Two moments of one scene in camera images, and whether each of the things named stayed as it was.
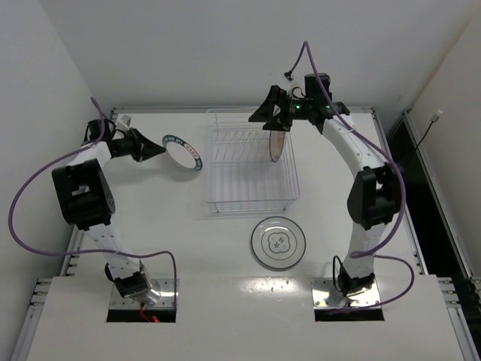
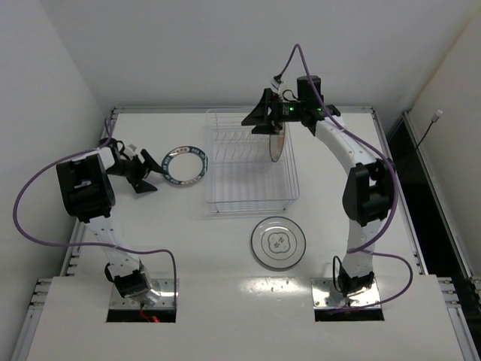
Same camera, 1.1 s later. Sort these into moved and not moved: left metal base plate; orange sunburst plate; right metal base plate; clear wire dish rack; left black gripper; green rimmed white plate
Moved: left black gripper; green rimmed white plate
Not moved: left metal base plate; right metal base plate; orange sunburst plate; clear wire dish rack
